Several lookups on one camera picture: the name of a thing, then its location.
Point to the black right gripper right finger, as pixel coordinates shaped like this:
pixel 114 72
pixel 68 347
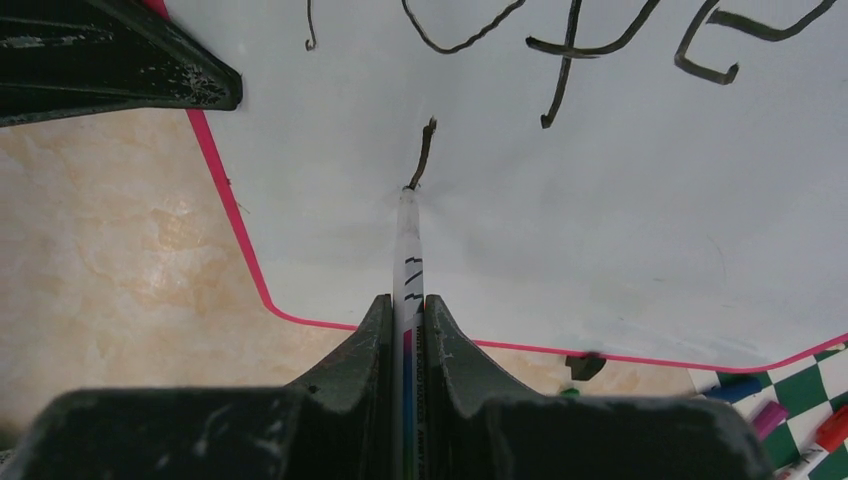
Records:
pixel 486 424

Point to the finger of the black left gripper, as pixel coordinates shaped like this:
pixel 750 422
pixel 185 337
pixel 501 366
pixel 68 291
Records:
pixel 62 59

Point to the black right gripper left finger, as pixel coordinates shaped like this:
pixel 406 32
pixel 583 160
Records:
pixel 332 422

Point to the black marker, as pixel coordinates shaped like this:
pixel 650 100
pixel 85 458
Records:
pixel 409 384

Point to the pink framed whiteboard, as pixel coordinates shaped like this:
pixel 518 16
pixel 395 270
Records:
pixel 653 180

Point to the green capped marker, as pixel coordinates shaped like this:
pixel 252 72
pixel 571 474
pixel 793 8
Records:
pixel 570 392

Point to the blue capped marker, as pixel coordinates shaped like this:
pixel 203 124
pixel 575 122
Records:
pixel 734 390

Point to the purple capped marker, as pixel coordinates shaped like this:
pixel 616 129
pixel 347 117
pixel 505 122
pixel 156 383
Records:
pixel 768 418

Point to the green white chessboard mat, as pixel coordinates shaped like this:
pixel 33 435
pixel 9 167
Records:
pixel 811 389

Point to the red capped marker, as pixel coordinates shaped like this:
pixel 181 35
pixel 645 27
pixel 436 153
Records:
pixel 834 431

